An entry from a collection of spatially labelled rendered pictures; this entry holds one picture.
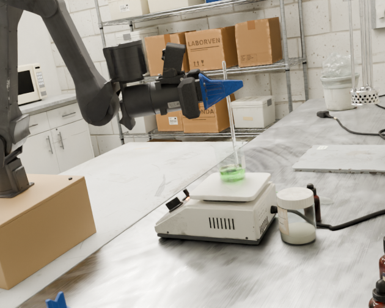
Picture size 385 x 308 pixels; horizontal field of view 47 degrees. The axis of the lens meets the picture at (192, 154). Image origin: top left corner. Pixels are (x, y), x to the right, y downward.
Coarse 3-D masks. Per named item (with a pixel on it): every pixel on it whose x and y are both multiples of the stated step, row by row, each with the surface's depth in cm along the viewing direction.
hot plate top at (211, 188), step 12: (204, 180) 84; (216, 180) 82; (252, 180) 80; (264, 180) 79; (192, 192) 78; (204, 192) 77; (216, 192) 76; (228, 192) 76; (240, 192) 75; (252, 192) 74
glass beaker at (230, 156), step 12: (216, 144) 81; (228, 144) 77; (240, 144) 78; (216, 156) 80; (228, 156) 78; (240, 156) 78; (228, 168) 78; (240, 168) 79; (228, 180) 79; (240, 180) 79
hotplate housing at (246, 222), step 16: (272, 192) 81; (192, 208) 77; (208, 208) 76; (224, 208) 75; (240, 208) 74; (256, 208) 73; (272, 208) 80; (160, 224) 81; (176, 224) 80; (192, 224) 78; (208, 224) 77; (224, 224) 75; (240, 224) 74; (256, 224) 73; (208, 240) 78; (224, 240) 77; (240, 240) 75; (256, 240) 74
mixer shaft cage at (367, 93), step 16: (368, 0) 96; (368, 16) 97; (352, 32) 101; (368, 32) 98; (352, 48) 102; (368, 48) 99; (352, 64) 103; (368, 64) 104; (352, 80) 104; (368, 80) 105; (352, 96) 104; (368, 96) 102
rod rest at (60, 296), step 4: (60, 292) 62; (56, 296) 62; (60, 296) 62; (48, 300) 61; (52, 300) 61; (56, 300) 62; (60, 300) 62; (64, 300) 62; (48, 304) 60; (52, 304) 61; (56, 304) 61; (60, 304) 62; (64, 304) 62
